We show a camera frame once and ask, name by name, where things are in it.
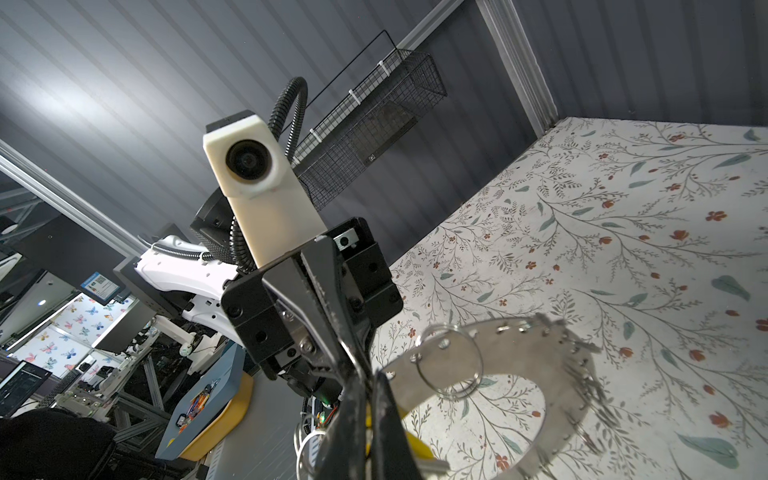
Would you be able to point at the floral table mat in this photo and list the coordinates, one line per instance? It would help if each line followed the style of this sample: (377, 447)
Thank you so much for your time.
(649, 240)

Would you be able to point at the black wire side basket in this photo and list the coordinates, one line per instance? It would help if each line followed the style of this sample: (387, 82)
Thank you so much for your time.
(369, 118)

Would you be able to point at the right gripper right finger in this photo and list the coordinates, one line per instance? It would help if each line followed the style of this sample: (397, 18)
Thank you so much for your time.
(390, 453)

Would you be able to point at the grey tray with parts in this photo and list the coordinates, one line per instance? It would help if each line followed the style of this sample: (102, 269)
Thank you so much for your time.
(210, 410)

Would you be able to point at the grey beaded keyring coil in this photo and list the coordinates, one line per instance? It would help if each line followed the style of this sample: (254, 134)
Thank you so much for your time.
(504, 397)

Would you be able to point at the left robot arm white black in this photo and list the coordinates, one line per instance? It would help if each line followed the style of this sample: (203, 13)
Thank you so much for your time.
(198, 272)

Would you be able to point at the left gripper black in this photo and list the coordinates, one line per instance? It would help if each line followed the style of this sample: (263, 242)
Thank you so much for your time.
(303, 300)

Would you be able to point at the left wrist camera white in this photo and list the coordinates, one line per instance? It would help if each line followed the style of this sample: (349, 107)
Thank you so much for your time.
(272, 208)

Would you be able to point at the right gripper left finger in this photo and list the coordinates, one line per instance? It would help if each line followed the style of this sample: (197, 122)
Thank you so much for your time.
(343, 452)

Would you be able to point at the yellow tag key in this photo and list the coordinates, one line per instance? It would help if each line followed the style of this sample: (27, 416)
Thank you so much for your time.
(430, 467)

